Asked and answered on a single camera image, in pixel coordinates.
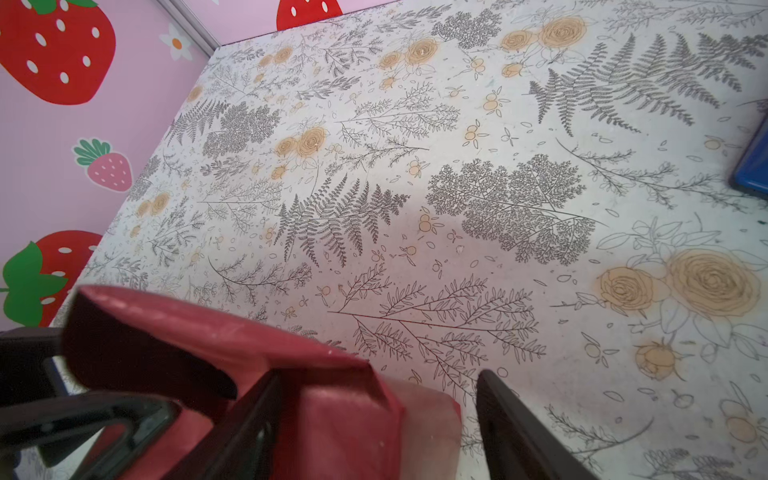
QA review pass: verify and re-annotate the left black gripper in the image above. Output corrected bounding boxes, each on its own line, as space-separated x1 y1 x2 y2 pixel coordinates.
0 327 180 479

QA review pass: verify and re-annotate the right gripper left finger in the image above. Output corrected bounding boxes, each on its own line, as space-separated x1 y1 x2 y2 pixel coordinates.
164 371 283 480

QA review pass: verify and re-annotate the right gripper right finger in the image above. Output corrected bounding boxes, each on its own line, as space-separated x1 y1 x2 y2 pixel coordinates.
476 369 596 480

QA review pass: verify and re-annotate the dark red wrapping paper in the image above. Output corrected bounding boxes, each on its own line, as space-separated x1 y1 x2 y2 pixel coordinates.
62 285 462 479

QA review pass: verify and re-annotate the blue tape dispenser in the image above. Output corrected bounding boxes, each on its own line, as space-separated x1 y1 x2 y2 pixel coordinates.
728 117 768 200

